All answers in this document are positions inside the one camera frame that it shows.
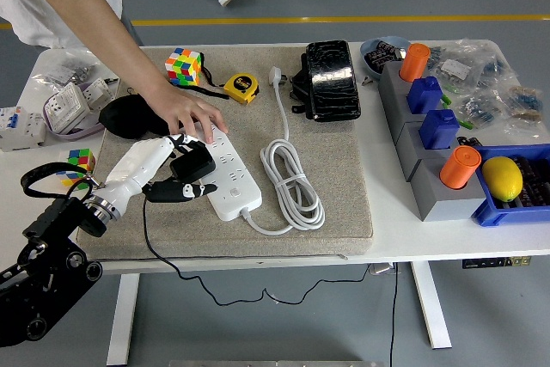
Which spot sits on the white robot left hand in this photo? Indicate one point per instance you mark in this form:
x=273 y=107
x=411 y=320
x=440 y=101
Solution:
x=133 y=165

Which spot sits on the small metal clip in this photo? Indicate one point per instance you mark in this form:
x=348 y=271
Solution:
x=368 y=81

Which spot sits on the white table leg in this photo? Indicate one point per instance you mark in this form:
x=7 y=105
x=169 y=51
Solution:
x=122 y=319
x=432 y=307

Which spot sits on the grey under-table bracket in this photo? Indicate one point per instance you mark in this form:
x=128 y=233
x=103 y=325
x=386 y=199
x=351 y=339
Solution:
x=382 y=269

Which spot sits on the blue plastic bin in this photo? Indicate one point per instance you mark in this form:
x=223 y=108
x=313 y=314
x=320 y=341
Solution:
x=507 y=212

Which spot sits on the black capacitors pile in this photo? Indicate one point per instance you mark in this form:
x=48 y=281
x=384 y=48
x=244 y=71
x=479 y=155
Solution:
x=382 y=55
x=535 y=182
x=468 y=142

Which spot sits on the grey socket block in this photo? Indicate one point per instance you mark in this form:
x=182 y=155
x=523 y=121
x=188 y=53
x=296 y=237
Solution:
x=451 y=206
x=417 y=165
x=408 y=137
x=389 y=83

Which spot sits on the grey-brown fabric mat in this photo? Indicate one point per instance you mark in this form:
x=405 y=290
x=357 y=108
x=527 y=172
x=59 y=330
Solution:
x=344 y=178

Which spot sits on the white circuit breaker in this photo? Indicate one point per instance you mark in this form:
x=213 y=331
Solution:
x=19 y=126

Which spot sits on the blue bowl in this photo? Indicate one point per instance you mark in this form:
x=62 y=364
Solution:
x=365 y=51

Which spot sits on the green plastic connector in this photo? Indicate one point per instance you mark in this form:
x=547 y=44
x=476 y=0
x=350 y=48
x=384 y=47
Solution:
x=447 y=98
x=465 y=124

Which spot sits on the large white wall socket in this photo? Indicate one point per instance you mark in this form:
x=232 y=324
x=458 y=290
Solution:
x=66 y=107

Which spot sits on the clear bag of brown parts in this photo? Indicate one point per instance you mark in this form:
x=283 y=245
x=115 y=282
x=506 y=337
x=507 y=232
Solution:
x=526 y=102

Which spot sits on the white-edged rubik's cube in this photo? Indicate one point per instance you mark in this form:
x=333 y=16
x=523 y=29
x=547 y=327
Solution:
x=79 y=160

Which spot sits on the small white wall socket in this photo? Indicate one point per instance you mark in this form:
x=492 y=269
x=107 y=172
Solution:
x=98 y=91

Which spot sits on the black table control panel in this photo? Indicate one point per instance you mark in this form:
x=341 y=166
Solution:
x=494 y=262

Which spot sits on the orange cylinder peg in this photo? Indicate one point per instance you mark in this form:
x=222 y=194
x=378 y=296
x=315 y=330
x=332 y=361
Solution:
x=414 y=62
x=459 y=167

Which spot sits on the small black binder clip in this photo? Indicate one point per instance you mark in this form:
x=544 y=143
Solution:
x=111 y=80

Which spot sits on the black cracked glossy case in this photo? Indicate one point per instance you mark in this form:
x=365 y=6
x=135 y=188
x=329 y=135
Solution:
x=333 y=79

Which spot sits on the person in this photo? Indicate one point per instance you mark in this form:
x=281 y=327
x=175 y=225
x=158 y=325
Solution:
x=26 y=10

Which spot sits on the bright rubik's cube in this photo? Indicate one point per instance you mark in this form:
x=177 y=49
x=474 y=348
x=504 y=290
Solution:
x=182 y=67

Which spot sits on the blue bottle-shaped peg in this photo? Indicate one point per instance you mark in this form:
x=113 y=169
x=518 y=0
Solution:
x=424 y=94
x=438 y=128

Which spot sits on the person's right hand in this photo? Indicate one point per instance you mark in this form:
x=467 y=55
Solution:
x=185 y=107

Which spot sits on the clear bag of blue resistors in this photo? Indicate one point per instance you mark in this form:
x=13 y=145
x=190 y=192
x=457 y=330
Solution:
x=481 y=109

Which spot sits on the yellow lemon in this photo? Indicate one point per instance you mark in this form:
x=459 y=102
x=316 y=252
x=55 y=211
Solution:
x=502 y=178

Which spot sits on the black cloth pouch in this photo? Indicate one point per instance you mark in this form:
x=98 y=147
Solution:
x=124 y=118

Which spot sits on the clear bag of metal screws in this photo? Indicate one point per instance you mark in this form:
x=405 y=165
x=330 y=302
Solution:
x=69 y=70

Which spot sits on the clear bag with white part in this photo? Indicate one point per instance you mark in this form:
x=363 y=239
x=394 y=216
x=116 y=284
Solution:
x=457 y=68

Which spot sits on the person's right forearm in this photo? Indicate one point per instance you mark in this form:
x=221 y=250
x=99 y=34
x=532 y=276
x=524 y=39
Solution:
x=99 y=27

